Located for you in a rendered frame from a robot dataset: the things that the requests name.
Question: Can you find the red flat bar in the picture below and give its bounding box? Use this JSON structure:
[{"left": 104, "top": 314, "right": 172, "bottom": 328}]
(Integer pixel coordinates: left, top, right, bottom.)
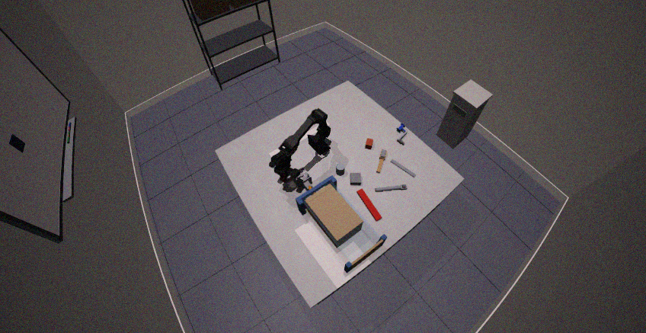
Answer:
[{"left": 357, "top": 188, "right": 382, "bottom": 221}]

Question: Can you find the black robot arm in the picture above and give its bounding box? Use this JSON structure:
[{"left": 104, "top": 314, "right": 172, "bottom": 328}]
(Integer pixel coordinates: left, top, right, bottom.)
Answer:
[{"left": 271, "top": 108, "right": 331, "bottom": 175}]

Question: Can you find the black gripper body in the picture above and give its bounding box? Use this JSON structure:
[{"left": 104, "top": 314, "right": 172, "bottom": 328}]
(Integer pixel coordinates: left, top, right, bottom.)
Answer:
[{"left": 269, "top": 159, "right": 300, "bottom": 178}]

